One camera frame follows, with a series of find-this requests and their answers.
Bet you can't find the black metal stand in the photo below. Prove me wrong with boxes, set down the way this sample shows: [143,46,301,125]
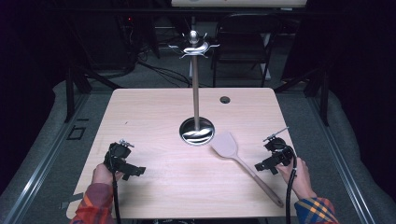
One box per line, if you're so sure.
[64,63,122,124]
[274,66,331,127]

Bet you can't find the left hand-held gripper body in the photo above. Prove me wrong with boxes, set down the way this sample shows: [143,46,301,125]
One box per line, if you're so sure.
[103,141,147,182]

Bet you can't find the metal floor rail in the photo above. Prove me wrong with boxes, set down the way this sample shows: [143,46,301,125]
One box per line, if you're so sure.
[306,92,377,224]
[3,92,92,224]

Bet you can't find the black folding chair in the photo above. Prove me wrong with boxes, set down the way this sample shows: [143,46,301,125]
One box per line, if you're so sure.
[210,12,284,89]

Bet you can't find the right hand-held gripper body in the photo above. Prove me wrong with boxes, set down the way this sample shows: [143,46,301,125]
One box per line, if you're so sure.
[254,136,296,175]

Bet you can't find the grey tape strip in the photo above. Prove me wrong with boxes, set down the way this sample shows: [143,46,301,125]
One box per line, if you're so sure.
[59,191,85,210]

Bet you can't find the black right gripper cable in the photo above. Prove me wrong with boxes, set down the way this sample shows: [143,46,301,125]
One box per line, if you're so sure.
[284,145,298,224]

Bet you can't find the metal utensil rack stand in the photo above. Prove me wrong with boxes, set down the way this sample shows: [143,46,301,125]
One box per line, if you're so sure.
[167,29,220,147]

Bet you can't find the wooden spatula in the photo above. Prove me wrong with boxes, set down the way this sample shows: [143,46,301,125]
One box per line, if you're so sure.
[208,130,285,209]

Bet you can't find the black floor cables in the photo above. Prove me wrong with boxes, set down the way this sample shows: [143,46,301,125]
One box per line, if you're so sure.
[130,46,192,89]

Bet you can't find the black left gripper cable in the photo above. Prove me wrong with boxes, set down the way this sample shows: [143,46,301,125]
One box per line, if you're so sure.
[107,148,122,224]

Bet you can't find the person's left hand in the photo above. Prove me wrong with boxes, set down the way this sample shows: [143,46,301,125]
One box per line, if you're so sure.
[91,162,124,188]

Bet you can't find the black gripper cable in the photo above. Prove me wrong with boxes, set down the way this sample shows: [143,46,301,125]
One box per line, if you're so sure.
[107,148,122,224]
[284,145,298,224]

